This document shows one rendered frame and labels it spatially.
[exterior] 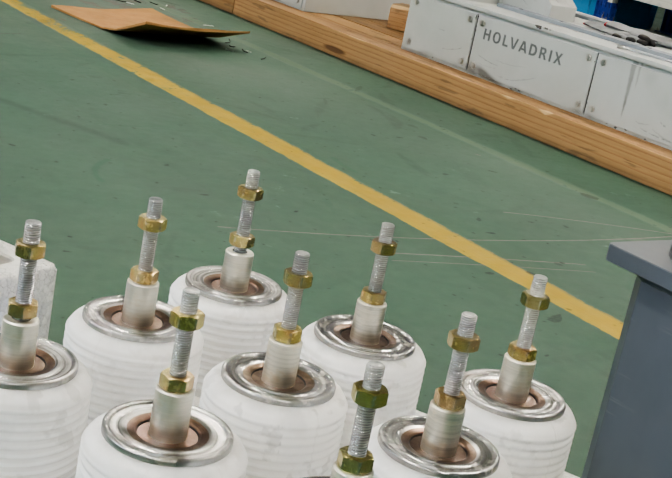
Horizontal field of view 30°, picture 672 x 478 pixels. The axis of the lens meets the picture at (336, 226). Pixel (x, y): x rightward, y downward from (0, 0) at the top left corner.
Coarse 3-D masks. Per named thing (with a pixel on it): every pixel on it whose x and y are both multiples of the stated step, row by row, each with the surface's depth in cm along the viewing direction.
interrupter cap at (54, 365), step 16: (48, 352) 79; (64, 352) 79; (0, 368) 76; (32, 368) 77; (48, 368) 76; (64, 368) 77; (0, 384) 73; (16, 384) 73; (32, 384) 74; (48, 384) 74
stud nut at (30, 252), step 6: (18, 240) 74; (18, 246) 74; (24, 246) 74; (30, 246) 74; (36, 246) 74; (42, 246) 74; (18, 252) 74; (24, 252) 74; (30, 252) 74; (36, 252) 74; (42, 252) 74; (24, 258) 74; (30, 258) 74; (36, 258) 74; (42, 258) 75
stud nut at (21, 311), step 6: (12, 300) 75; (36, 300) 76; (12, 306) 75; (18, 306) 75; (24, 306) 75; (30, 306) 75; (36, 306) 75; (12, 312) 75; (18, 312) 75; (24, 312) 75; (30, 312) 75; (36, 312) 76; (18, 318) 75; (24, 318) 75; (30, 318) 75
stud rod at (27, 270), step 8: (32, 224) 74; (40, 224) 74; (24, 232) 74; (32, 232) 74; (40, 232) 75; (24, 240) 74; (32, 240) 74; (24, 264) 75; (32, 264) 75; (24, 272) 75; (32, 272) 75; (24, 280) 75; (32, 280) 75; (24, 288) 75; (32, 288) 75; (16, 296) 75; (24, 296) 75; (32, 296) 76; (16, 320) 76; (24, 320) 76
